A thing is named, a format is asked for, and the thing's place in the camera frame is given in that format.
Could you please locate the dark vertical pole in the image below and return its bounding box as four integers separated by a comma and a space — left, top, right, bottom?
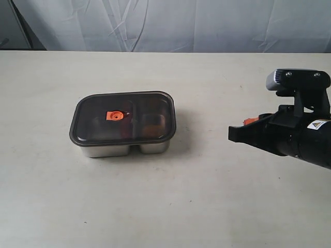
9, 0, 47, 51

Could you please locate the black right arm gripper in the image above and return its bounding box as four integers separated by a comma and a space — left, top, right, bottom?
228, 105, 307, 157

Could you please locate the dark transparent lunch box lid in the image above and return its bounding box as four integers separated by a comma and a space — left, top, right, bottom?
69, 91, 176, 147

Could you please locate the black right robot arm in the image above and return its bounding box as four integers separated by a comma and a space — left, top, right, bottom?
228, 105, 330, 169

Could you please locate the stainless steel lunch box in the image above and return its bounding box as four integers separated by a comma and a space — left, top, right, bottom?
80, 141, 170, 158

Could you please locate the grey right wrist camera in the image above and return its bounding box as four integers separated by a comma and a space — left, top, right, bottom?
266, 69, 330, 117

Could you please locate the white wrinkled backdrop curtain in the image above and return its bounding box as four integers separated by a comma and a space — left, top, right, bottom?
14, 1, 330, 53

